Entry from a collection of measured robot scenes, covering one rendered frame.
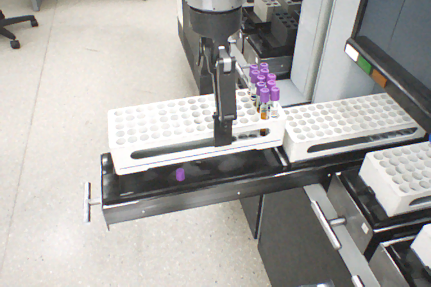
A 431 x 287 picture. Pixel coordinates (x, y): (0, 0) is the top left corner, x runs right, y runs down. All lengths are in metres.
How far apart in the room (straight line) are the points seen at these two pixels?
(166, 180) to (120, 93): 1.67
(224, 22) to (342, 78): 0.38
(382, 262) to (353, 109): 0.30
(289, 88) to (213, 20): 0.57
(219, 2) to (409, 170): 0.43
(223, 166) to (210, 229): 0.89
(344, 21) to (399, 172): 0.31
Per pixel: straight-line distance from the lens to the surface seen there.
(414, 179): 0.68
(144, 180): 0.69
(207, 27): 0.51
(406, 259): 0.64
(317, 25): 0.90
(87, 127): 2.12
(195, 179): 0.68
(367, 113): 0.78
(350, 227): 0.72
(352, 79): 0.82
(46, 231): 1.71
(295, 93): 1.02
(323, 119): 0.74
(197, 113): 0.64
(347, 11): 0.79
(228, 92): 0.52
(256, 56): 1.03
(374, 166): 0.68
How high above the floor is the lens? 1.32
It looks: 41 degrees down
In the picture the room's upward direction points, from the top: straight up
